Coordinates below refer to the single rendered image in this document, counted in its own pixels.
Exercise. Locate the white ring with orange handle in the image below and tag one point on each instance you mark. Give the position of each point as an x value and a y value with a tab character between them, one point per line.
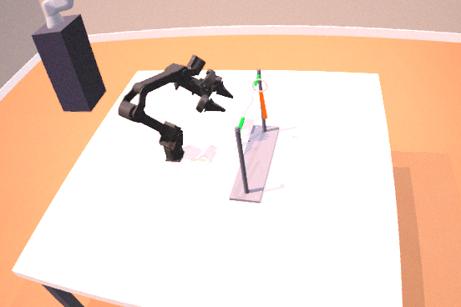
263	104

